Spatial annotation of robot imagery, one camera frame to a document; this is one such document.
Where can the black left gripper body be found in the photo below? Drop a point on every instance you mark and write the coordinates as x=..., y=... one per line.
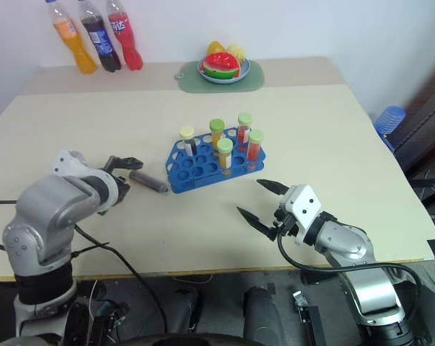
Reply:
x=121, y=189

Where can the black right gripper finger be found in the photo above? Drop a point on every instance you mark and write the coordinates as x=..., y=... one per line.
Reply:
x=273, y=187
x=255, y=219

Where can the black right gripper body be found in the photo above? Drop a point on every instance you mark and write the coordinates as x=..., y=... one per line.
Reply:
x=284, y=221

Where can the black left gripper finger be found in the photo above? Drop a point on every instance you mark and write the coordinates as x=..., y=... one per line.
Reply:
x=125, y=163

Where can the dark liquid tube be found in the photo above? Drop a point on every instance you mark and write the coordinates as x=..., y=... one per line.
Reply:
x=188, y=142
x=148, y=179

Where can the orange-red liquid tube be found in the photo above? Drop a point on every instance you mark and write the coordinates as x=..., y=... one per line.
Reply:
x=255, y=147

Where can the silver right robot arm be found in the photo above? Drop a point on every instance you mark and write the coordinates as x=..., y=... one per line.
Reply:
x=347, y=241

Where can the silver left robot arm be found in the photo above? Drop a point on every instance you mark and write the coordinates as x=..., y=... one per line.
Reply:
x=47, y=202

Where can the dark liquid tube, white label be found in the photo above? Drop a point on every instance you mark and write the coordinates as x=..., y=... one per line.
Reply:
x=188, y=142

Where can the red liquid tube, white label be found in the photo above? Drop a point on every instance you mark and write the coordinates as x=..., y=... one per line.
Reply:
x=244, y=126

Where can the blue test tube rack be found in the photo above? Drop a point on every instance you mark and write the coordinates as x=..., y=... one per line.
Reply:
x=195, y=178

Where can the orange liquid tube, green cap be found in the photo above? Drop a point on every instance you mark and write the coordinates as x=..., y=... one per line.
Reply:
x=217, y=131

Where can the dark rounded shape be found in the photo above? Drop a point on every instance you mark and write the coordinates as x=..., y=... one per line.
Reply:
x=262, y=313
x=186, y=310

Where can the green placemat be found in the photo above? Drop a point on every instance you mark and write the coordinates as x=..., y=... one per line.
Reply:
x=188, y=83

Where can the light blue plate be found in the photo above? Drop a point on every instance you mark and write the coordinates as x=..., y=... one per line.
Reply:
x=244, y=70

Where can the red soda bottle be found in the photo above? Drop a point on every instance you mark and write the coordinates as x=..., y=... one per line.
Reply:
x=127, y=41

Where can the orange soda bottle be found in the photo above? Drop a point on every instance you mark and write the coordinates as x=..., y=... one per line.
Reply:
x=78, y=48

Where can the dark cola bottle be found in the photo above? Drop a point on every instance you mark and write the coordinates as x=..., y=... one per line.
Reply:
x=101, y=41

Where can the toy watermelon slice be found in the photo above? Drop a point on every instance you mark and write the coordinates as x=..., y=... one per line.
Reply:
x=220, y=65

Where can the blue stacked plastic stools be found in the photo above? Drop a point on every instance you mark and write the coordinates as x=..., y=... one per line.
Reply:
x=390, y=120

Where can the yellow toy pineapple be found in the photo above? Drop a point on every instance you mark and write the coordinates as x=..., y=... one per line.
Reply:
x=237, y=52

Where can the yellow-orange toy fruit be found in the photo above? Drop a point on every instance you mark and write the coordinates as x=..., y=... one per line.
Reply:
x=214, y=47

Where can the dark brown cabinet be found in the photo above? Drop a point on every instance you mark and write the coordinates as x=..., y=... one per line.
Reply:
x=428, y=129

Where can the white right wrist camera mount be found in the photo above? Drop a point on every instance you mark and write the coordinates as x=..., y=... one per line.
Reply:
x=305, y=203

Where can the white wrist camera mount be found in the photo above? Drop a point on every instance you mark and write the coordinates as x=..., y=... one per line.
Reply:
x=67, y=162
x=305, y=203

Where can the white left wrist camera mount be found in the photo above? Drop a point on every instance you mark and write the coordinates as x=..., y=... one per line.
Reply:
x=67, y=162

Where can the black metal clamp bracket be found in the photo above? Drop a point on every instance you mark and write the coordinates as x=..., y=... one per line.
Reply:
x=307, y=313

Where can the black frame mechanism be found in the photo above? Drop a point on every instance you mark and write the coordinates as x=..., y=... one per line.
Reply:
x=109, y=320

